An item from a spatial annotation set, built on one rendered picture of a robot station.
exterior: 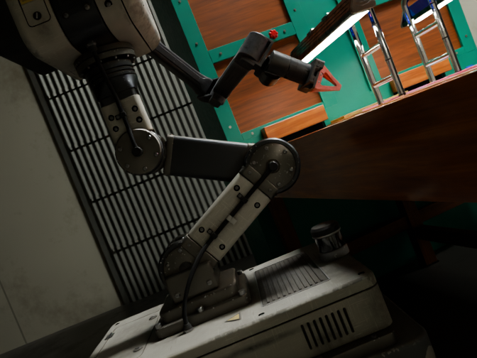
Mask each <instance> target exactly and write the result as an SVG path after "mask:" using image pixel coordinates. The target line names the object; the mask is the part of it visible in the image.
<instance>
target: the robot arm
mask: <svg viewBox="0 0 477 358"><path fill-rule="evenodd" d="M273 44H274V41H273V40H271V39H269V38H268V37H266V36H264V35H263V34H261V33H258V32H255V31H252V32H250V33H249V34H248V36H247V37H246V39H245V41H244V42H243V44H242V46H241V47H240V48H239V50H238V52H237V54H236V55H235V56H234V58H233V60H232V61H231V62H230V63H229V65H228V66H227V68H226V69H225V71H224V73H223V74H222V75H221V77H218V78H214V79H211V78H209V77H206V76H204V75H203V74H201V73H200V72H198V71H196V70H195V69H194V68H193V67H192V66H190V65H189V64H188V63H186V62H185V61H184V60H183V59H182V58H180V57H179V56H178V55H176V54H175V53H174V52H172V51H171V50H170V49H169V48H167V47H166V46H165V45H163V44H162V43H161V42H160V43H159V45H158V46H157V48H155V49H154V50H153V51H152V50H151V52H150V53H148V55H149V56H151V57H152V58H153V59H154V60H156V61H157V62H158V63H160V64H161V65H162V66H163V67H165V68H166V69H167V70H169V71H170V72H171V73H172V74H174V75H175V76H177V77H178V78H180V79H181V80H182V81H183V82H185V83H186V84H187V85H188V86H190V87H191V88H192V89H193V91H194V92H195V94H197V95H198V97H197V98H198V100H200V101H201V102H207V103H210V104H211V105H212V106H213V107H216V108H219V107H220V106H221V105H223V104H224V103H225V101H226V99H227V98H228V97H229V95H230V94H231V93H232V91H233V90H234V89H235V88H236V86H237V85H238V84H239V83H240V81H242V79H243V78H244V77H245V76H246V75H247V74H248V72H249V71H251V70H255V71H254V75H255V76H256V77H258V79H259V81H260V82H261V84H263V85H265V86H267V87H270V86H273V85H274V84H275V83H276V82H277V81H278V80H279V79H280V78H281V77H283V78H285V79H287V80H290V81H293V82H296V83H298V84H299V86H298V88H297V90H299V91H301V92H304V93H306V94H307V93H308V92H327V91H339V90H340V89H341V84H340V83H339V82H338V81H337V80H336V79H335V78H334V76H333V75H332V74H331V73H330V71H328V69H327V68H326V67H325V65H324V64H325V62H324V61H323V60H319V59H317V58H316V59H314V60H313V61H312V62H311V63H310V64H309V63H306V62H304V61H301V60H298V59H297V58H293V57H291V56H289V55H286V54H284V53H281V52H278V51H276V50H273V51H272V52H271V54H270V55H269V56H268V57H267V58H266V56H267V54H268V53H269V51H270V49H271V47H272V45H273ZM266 48H267V49H266ZM265 49H266V50H265ZM259 61H260V62H259ZM322 78H325V79H326V80H328V81H330V82H331V83H332V84H333V85H335V86H324V85H321V81H322Z"/></svg>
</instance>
